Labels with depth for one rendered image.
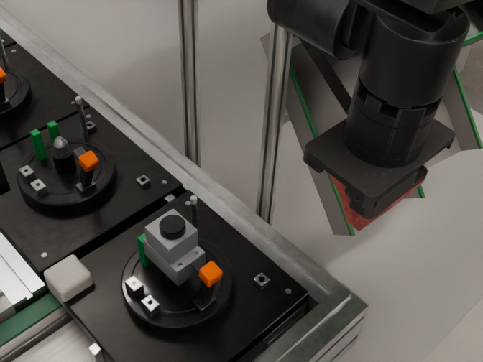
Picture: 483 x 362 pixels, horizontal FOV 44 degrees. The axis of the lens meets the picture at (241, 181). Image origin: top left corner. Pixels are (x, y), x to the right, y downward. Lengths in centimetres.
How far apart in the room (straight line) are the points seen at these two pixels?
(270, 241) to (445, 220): 34
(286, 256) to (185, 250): 19
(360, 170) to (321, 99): 41
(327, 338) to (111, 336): 26
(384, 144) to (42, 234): 56
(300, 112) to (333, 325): 27
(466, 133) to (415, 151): 55
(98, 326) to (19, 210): 23
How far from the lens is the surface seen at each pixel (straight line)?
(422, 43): 37
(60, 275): 79
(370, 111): 41
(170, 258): 69
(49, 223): 88
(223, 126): 116
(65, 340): 83
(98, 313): 78
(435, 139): 47
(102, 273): 81
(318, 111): 82
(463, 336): 94
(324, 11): 40
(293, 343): 76
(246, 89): 125
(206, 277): 67
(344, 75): 72
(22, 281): 84
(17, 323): 82
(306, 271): 82
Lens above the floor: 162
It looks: 46 degrees down
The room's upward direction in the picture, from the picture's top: 3 degrees clockwise
